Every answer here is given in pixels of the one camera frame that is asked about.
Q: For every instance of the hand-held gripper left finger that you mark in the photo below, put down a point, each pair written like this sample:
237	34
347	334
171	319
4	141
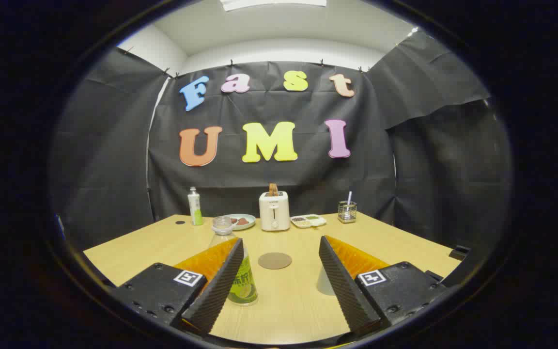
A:
216	291

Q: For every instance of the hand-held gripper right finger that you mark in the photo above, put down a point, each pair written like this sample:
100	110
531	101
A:
344	291

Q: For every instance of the white cup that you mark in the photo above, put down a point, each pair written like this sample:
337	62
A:
325	286

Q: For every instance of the green label juice bottle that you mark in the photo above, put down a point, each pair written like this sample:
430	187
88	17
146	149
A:
246	291

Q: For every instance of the round brown coaster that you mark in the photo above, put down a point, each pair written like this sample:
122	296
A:
275	261

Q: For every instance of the capped white green bottle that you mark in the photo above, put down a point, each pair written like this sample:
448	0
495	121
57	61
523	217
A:
194	208

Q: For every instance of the wooden table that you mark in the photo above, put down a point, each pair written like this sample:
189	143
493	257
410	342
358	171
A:
284	310

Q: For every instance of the pale green plate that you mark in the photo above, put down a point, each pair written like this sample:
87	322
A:
250	225

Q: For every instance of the white compartment tray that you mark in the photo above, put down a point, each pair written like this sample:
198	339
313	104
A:
308	221

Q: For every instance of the white spoon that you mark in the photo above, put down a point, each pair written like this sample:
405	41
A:
349	196

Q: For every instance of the white toaster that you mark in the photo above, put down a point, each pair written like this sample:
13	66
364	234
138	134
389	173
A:
274	213

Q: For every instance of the brown bread slice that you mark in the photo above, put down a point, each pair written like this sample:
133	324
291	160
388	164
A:
273	189

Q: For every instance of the black table edge clamp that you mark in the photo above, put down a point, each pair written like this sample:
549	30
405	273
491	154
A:
459	252

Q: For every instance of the black backdrop cloth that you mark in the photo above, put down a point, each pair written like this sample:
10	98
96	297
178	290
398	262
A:
380	169

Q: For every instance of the ceiling light panel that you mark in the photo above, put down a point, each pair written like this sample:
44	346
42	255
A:
274	4

